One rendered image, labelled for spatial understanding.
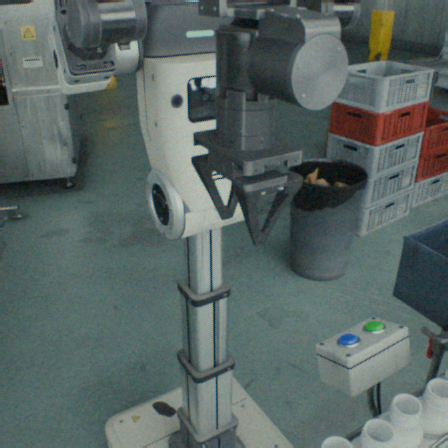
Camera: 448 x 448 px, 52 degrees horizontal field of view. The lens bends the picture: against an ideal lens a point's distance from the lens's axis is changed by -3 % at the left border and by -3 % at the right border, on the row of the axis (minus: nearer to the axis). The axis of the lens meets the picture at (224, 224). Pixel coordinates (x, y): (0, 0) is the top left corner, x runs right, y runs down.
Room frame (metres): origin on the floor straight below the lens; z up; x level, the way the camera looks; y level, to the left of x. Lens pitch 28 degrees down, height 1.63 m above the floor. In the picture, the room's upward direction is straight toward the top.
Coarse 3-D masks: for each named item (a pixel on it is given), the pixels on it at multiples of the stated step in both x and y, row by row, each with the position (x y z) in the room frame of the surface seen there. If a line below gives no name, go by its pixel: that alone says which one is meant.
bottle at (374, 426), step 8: (368, 424) 0.37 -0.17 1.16; (376, 424) 0.38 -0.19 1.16; (384, 424) 0.37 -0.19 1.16; (368, 432) 0.37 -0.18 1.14; (376, 432) 0.37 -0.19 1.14; (384, 432) 0.37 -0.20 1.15; (392, 432) 0.36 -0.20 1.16; (352, 440) 0.38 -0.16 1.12; (360, 440) 0.36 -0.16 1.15; (368, 440) 0.35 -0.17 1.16; (376, 440) 0.39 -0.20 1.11; (384, 440) 0.37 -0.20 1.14; (392, 440) 0.35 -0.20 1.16
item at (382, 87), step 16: (368, 64) 3.39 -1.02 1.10; (384, 64) 3.52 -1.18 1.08; (400, 64) 3.43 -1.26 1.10; (352, 80) 3.29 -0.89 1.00; (368, 80) 2.95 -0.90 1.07; (384, 80) 2.86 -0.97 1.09; (400, 80) 2.98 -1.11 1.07; (416, 80) 3.10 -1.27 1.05; (352, 96) 3.04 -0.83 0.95; (368, 96) 2.94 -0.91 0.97; (384, 96) 2.87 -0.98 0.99; (400, 96) 3.00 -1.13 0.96; (416, 96) 3.12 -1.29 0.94
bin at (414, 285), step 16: (432, 224) 1.28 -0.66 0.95; (416, 240) 1.24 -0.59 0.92; (432, 240) 1.28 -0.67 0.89; (416, 256) 1.16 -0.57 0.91; (432, 256) 1.12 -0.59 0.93; (400, 272) 1.20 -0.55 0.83; (416, 272) 1.15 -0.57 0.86; (432, 272) 1.11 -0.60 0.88; (400, 288) 1.19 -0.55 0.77; (416, 288) 1.14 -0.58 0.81; (432, 288) 1.10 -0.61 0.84; (416, 304) 1.13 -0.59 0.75; (432, 304) 1.09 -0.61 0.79; (432, 320) 1.07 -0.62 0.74
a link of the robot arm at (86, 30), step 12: (72, 0) 0.73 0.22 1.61; (84, 0) 0.72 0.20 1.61; (72, 12) 0.74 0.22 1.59; (84, 12) 0.71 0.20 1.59; (96, 12) 0.71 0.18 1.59; (144, 12) 0.75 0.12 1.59; (72, 24) 0.74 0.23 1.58; (84, 24) 0.70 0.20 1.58; (96, 24) 0.71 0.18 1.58; (144, 24) 0.75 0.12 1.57; (72, 36) 0.75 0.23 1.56; (84, 36) 0.71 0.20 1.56; (96, 36) 0.72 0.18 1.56; (144, 36) 0.77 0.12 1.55
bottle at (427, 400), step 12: (432, 384) 0.44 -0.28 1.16; (444, 384) 0.43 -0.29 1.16; (420, 396) 0.45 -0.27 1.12; (432, 396) 0.41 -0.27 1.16; (444, 396) 0.43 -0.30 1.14; (432, 408) 0.41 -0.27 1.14; (444, 408) 0.40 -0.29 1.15; (420, 420) 0.41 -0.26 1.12; (432, 420) 0.40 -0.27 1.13; (444, 420) 0.40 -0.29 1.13; (432, 432) 0.39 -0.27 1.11; (444, 432) 0.39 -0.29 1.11; (420, 444) 0.40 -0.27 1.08; (444, 444) 0.40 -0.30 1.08
